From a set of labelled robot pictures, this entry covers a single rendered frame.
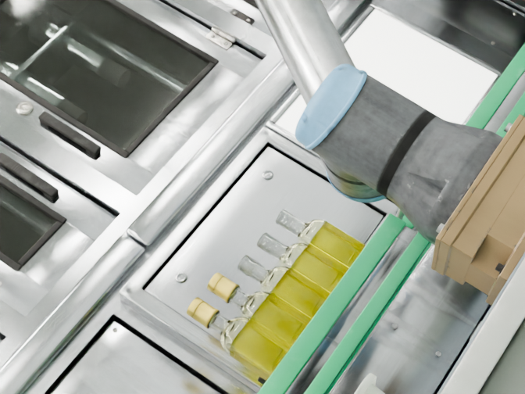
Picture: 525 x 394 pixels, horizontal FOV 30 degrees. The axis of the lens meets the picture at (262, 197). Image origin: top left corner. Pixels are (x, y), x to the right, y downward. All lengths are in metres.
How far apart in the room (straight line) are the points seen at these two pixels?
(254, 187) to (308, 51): 0.60
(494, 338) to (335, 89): 0.35
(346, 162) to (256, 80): 0.93
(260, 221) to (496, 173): 0.83
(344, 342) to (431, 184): 0.41
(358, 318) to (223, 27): 0.90
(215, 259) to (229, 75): 0.47
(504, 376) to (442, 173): 0.23
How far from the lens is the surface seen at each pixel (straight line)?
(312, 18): 1.38
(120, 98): 2.09
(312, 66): 1.36
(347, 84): 1.18
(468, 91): 2.13
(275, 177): 1.93
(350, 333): 1.49
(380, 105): 1.17
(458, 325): 1.51
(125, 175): 1.97
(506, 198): 1.12
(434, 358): 1.48
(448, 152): 1.14
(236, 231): 1.86
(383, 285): 1.53
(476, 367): 1.06
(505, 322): 1.07
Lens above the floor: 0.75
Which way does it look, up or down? 15 degrees up
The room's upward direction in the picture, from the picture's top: 58 degrees counter-clockwise
